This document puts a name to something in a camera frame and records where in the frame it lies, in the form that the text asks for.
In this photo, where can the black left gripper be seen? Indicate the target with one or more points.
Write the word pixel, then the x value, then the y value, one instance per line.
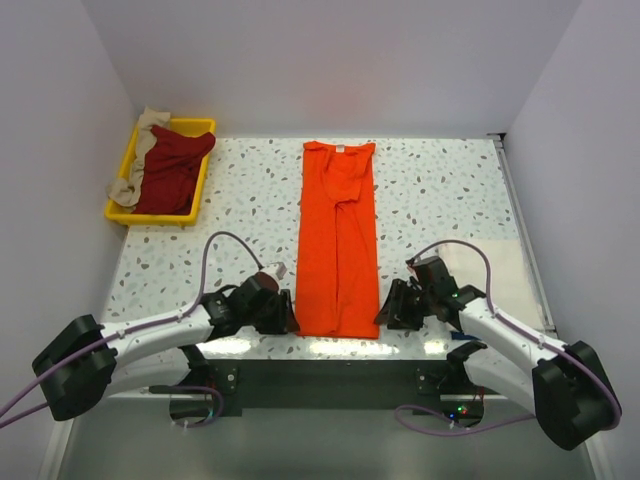
pixel 284 321

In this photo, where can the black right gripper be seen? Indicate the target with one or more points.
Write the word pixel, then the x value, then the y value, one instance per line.
pixel 394 313

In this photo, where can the orange t-shirt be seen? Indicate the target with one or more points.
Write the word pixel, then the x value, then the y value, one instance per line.
pixel 337 287

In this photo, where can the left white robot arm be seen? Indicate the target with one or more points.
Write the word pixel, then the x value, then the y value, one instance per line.
pixel 88 362

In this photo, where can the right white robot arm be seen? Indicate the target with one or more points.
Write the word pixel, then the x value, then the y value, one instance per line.
pixel 563 386

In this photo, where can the folded navy blue t-shirt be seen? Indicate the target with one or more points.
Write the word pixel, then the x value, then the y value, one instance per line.
pixel 457 335

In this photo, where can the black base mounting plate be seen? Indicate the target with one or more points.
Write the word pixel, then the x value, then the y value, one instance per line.
pixel 230 387

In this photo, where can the folded white t-shirt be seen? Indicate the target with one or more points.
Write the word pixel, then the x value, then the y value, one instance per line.
pixel 511 287

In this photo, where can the dark red t-shirt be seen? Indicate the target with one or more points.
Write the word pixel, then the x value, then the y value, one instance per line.
pixel 171 172

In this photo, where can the yellow plastic bin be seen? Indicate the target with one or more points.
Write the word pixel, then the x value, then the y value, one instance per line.
pixel 189 127

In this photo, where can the beige t-shirt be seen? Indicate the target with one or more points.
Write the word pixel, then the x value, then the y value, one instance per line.
pixel 126 192

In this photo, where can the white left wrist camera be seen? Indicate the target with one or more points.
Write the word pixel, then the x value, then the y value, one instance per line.
pixel 276 270

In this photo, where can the aluminium frame rail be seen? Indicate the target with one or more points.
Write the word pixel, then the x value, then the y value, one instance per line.
pixel 427 189

